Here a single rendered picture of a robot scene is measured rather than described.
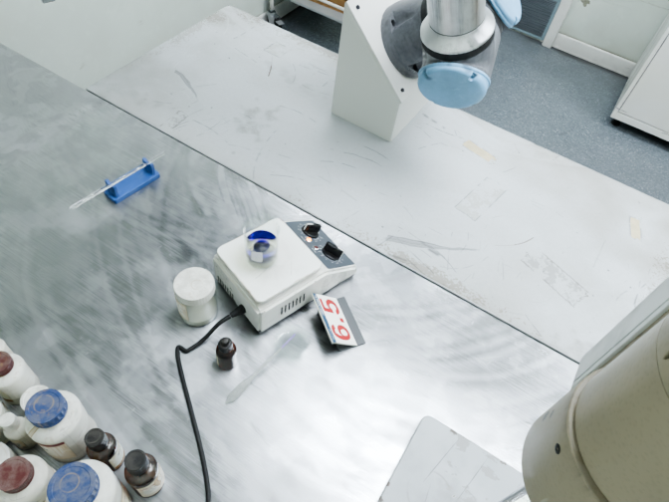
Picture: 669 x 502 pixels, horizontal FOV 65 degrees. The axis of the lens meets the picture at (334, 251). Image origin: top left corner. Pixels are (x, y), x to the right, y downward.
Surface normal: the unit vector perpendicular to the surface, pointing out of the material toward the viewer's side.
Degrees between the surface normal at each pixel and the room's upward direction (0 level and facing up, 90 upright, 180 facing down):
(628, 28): 90
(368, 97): 90
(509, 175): 0
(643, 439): 90
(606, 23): 90
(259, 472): 0
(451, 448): 0
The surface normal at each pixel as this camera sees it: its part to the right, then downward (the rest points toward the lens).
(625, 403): -0.99, -0.13
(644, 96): -0.53, 0.64
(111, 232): 0.11, -0.61
